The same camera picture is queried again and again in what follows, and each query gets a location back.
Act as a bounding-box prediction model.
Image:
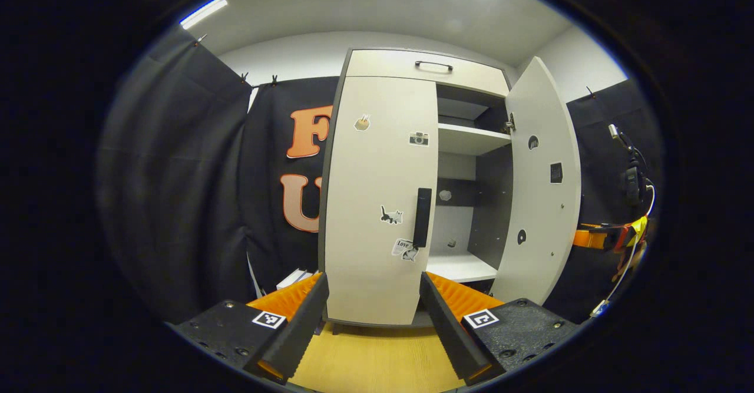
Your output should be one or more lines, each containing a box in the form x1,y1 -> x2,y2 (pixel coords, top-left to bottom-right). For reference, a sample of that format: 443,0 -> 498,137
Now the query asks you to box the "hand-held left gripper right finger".
419,271 -> 582,387

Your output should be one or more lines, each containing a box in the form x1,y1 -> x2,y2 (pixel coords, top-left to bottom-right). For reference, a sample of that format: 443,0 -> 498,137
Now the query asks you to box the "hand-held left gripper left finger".
167,272 -> 330,386

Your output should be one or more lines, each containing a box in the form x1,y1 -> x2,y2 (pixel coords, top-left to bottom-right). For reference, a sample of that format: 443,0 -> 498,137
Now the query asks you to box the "white cable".
589,184 -> 657,318

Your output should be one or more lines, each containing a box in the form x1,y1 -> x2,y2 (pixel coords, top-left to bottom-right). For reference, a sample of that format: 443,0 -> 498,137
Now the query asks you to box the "white book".
276,268 -> 322,291

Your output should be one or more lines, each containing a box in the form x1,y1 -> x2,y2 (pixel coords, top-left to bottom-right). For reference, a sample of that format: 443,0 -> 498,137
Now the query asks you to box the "black backdrop cloth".
97,28 -> 666,326

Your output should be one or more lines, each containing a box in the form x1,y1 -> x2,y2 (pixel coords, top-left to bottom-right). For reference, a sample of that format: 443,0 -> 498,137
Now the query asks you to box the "white double-door shoe cabinet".
318,47 -> 584,329

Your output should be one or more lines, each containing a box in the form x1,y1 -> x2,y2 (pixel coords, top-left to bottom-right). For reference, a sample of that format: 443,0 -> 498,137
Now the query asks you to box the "white cabinet door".
490,56 -> 583,306
321,76 -> 439,327

